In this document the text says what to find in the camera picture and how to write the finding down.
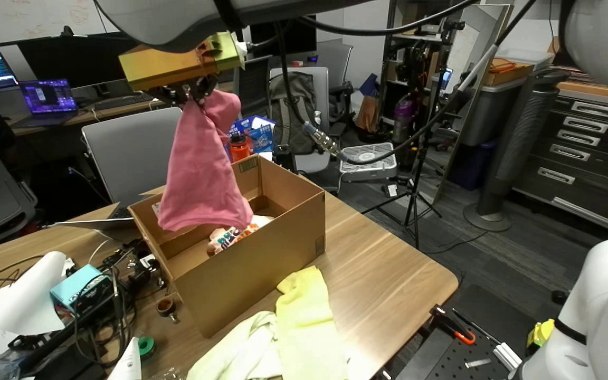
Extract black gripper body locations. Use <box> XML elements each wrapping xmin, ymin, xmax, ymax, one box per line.
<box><xmin>151</xmin><ymin>78</ymin><xmax>198</xmax><ymax>109</ymax></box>

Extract pink cloth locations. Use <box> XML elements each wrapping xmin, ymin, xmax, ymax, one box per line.
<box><xmin>154</xmin><ymin>88</ymin><xmax>255</xmax><ymax>237</ymax></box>

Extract pale green towel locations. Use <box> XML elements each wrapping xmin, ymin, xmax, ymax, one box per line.
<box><xmin>185</xmin><ymin>309</ymin><xmax>280</xmax><ymax>380</ymax></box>

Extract brown cardboard box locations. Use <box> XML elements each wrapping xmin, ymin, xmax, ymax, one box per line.
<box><xmin>127</xmin><ymin>153</ymin><xmax>328</xmax><ymax>339</ymax></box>

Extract dark grey flat panel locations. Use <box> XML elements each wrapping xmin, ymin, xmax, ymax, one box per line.
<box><xmin>236</xmin><ymin>54</ymin><xmax>274</xmax><ymax>117</ymax></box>

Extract long wooden desk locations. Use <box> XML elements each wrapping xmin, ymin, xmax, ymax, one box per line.
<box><xmin>5</xmin><ymin>90</ymin><xmax>179</xmax><ymax>138</ymax></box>

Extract orange bottle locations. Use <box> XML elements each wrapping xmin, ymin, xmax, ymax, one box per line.
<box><xmin>226</xmin><ymin>133</ymin><xmax>253</xmax><ymax>165</ymax></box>

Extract blue printed package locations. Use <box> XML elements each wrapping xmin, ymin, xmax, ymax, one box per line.
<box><xmin>227</xmin><ymin>114</ymin><xmax>279</xmax><ymax>165</ymax></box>

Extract grey fabric office chair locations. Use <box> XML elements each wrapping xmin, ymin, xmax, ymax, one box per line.
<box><xmin>81</xmin><ymin>105</ymin><xmax>188</xmax><ymax>212</ymax></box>

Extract grey olive backpack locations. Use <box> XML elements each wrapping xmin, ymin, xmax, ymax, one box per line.
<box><xmin>268</xmin><ymin>69</ymin><xmax>324</xmax><ymax>156</ymax></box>

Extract black computer monitor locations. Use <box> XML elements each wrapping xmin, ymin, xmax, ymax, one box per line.
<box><xmin>246</xmin><ymin>19</ymin><xmax>319</xmax><ymax>61</ymax></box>
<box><xmin>17</xmin><ymin>31</ymin><xmax>132</xmax><ymax>90</ymax></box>

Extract open laptop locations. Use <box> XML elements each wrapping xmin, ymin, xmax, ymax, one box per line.
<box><xmin>18</xmin><ymin>78</ymin><xmax>81</xmax><ymax>129</ymax></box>

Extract cream item with printed label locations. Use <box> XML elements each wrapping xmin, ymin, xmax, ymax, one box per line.
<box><xmin>204</xmin><ymin>212</ymin><xmax>277</xmax><ymax>259</ymax></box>

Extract small brown round object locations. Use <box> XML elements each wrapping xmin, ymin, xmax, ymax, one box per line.
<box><xmin>156</xmin><ymin>296</ymin><xmax>179</xmax><ymax>323</ymax></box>

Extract black shelving rack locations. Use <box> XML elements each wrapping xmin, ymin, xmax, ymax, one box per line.
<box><xmin>381</xmin><ymin>0</ymin><xmax>460</xmax><ymax>153</ymax></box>

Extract teal electronic device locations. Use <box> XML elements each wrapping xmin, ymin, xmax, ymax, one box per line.
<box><xmin>49</xmin><ymin>264</ymin><xmax>115</xmax><ymax>311</ymax></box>

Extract black tripod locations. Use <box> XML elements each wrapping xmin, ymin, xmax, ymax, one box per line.
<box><xmin>359</xmin><ymin>90</ymin><xmax>448</xmax><ymax>248</ymax></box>

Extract yellow cloth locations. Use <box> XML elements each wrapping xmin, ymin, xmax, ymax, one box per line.
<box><xmin>274</xmin><ymin>264</ymin><xmax>353</xmax><ymax>380</ymax></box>

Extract green tape roll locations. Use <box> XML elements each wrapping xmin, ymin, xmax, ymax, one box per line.
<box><xmin>135</xmin><ymin>335</ymin><xmax>158</xmax><ymax>359</ymax></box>

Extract white paper sheet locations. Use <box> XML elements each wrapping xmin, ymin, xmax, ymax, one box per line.
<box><xmin>106</xmin><ymin>335</ymin><xmax>144</xmax><ymax>380</ymax></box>

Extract dark blue bin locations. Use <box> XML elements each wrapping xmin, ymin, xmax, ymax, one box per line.
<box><xmin>449</xmin><ymin>138</ymin><xmax>491</xmax><ymax>190</ymax></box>

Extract white leaning panel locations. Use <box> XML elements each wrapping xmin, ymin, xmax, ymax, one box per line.
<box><xmin>449</xmin><ymin>1</ymin><xmax>516</xmax><ymax>93</ymax></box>

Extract grey cylindrical stand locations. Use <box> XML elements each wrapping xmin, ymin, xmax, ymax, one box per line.
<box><xmin>460</xmin><ymin>66</ymin><xmax>562</xmax><ymax>234</ymax></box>

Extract black drawer cabinet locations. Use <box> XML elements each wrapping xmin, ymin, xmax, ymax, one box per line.
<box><xmin>514</xmin><ymin>80</ymin><xmax>608</xmax><ymax>234</ymax></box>

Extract yellow green tape tag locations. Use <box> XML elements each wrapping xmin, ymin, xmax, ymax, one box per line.
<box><xmin>528</xmin><ymin>316</ymin><xmax>558</xmax><ymax>347</ymax></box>

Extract wall whiteboard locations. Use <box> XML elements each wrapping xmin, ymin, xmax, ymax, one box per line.
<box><xmin>0</xmin><ymin>0</ymin><xmax>102</xmax><ymax>39</ymax></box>

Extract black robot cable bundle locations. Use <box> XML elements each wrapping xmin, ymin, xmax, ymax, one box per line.
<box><xmin>301</xmin><ymin>0</ymin><xmax>480</xmax><ymax>38</ymax></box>

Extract orange handled tool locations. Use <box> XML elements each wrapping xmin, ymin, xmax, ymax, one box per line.
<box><xmin>428</xmin><ymin>303</ymin><xmax>480</xmax><ymax>347</ymax></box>

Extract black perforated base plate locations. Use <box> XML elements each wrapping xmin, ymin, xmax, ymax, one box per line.
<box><xmin>395</xmin><ymin>325</ymin><xmax>528</xmax><ymax>380</ymax></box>

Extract silver metal bracket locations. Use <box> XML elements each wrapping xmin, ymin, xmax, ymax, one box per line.
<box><xmin>491</xmin><ymin>341</ymin><xmax>524</xmax><ymax>371</ymax></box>

